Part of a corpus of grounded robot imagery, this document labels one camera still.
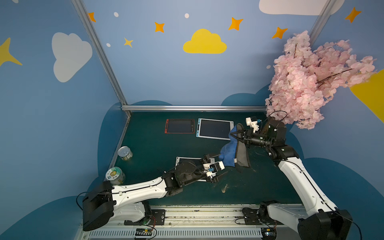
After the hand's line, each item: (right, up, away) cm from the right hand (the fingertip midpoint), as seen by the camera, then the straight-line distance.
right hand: (232, 133), depth 70 cm
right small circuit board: (+19, -50, +3) cm, 54 cm away
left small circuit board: (-43, -49, +3) cm, 65 cm away
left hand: (-5, -11, -4) cm, 13 cm away
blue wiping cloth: (0, -8, -4) cm, 9 cm away
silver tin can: (-62, -13, +22) cm, 67 cm away
